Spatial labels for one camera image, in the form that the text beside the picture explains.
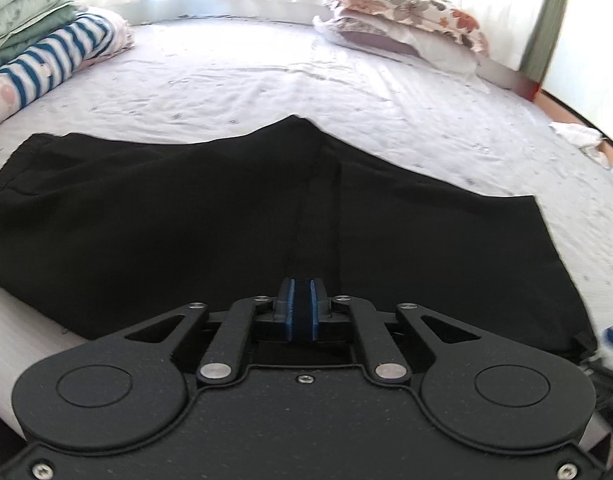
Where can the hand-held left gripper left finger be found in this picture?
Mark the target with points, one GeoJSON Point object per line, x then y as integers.
{"type": "Point", "coordinates": [287, 310]}

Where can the striped folded blanket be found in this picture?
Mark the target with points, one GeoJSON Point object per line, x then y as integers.
{"type": "Point", "coordinates": [114, 35]}

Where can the plain green blanket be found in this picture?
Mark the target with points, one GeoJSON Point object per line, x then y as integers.
{"type": "Point", "coordinates": [31, 42]}

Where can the blue white striped blanket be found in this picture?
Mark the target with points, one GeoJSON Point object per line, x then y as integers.
{"type": "Point", "coordinates": [56, 57]}

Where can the green curtain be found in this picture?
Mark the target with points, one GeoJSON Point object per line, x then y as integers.
{"type": "Point", "coordinates": [546, 15]}

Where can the floral pillow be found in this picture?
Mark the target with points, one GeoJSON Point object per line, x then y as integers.
{"type": "Point", "coordinates": [411, 7]}

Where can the white pillow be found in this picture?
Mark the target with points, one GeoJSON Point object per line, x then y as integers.
{"type": "Point", "coordinates": [416, 45]}

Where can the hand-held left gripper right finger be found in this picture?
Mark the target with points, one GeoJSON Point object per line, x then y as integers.
{"type": "Point", "coordinates": [316, 310]}

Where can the black pants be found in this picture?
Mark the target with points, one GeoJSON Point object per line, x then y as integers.
{"type": "Point", "coordinates": [186, 220]}

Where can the white patterned bed sheet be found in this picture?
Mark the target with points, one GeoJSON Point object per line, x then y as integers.
{"type": "Point", "coordinates": [266, 75]}

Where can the crumpled white cloth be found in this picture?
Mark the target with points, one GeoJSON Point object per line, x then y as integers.
{"type": "Point", "coordinates": [581, 137]}

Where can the wooden bed frame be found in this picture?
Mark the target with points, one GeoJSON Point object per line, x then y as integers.
{"type": "Point", "coordinates": [526, 82]}

